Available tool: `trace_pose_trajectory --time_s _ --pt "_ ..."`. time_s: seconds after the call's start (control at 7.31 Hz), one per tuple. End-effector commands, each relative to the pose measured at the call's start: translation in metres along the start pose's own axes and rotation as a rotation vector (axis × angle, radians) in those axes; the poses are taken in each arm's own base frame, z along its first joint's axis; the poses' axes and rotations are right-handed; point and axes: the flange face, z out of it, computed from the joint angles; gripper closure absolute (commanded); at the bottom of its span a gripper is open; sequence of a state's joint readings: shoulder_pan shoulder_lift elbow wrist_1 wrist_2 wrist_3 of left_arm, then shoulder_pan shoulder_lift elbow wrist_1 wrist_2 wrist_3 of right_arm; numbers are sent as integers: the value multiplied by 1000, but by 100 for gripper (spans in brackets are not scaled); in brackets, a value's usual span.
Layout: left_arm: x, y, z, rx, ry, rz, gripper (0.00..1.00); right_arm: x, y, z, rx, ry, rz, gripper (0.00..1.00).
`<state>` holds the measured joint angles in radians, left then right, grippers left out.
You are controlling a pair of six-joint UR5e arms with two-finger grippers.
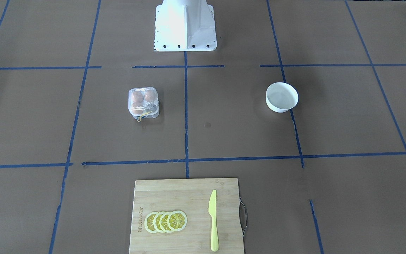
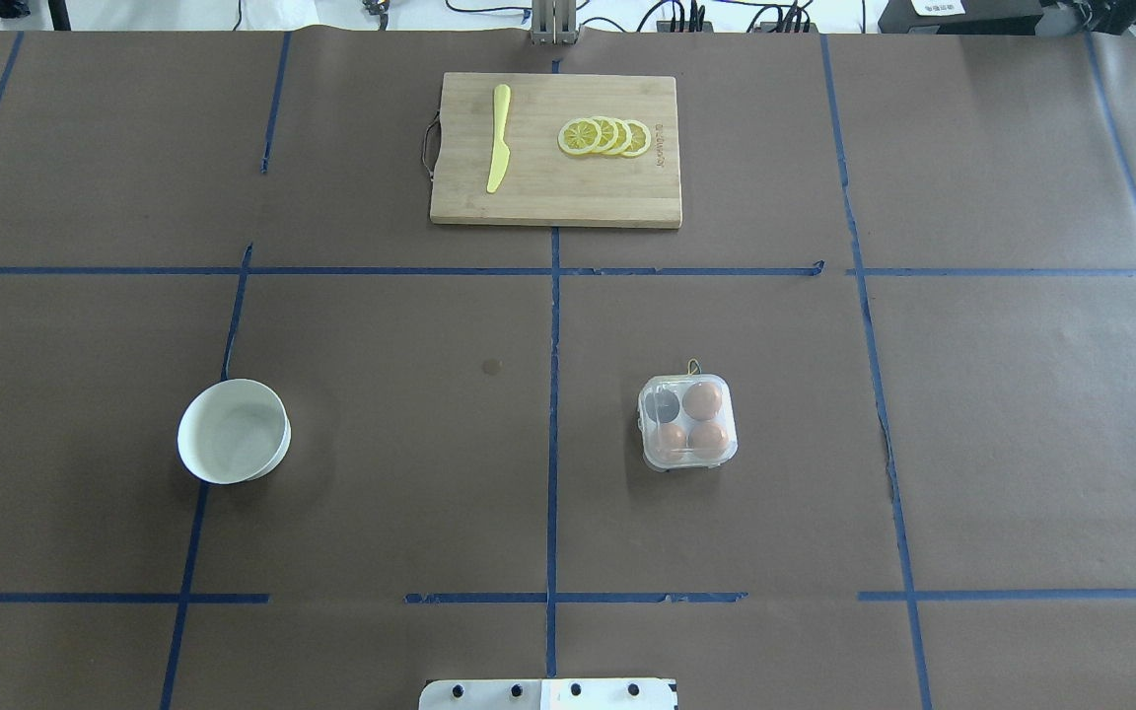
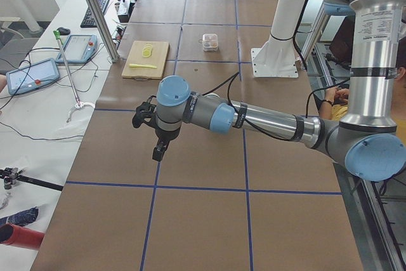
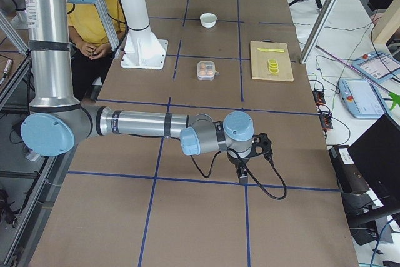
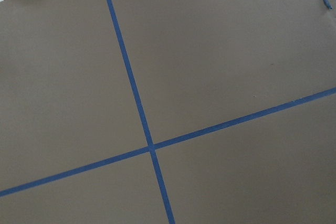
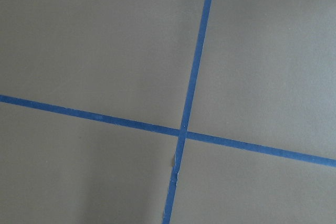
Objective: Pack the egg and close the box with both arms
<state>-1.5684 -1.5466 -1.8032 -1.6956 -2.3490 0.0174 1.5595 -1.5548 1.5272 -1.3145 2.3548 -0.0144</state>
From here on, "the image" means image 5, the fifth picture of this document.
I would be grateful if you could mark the blue tape strip lengthwise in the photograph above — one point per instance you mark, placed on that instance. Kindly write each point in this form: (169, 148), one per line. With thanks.
(141, 112)

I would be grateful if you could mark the blue tape strip crosswise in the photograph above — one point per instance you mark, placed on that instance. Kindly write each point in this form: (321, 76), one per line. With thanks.
(168, 142)

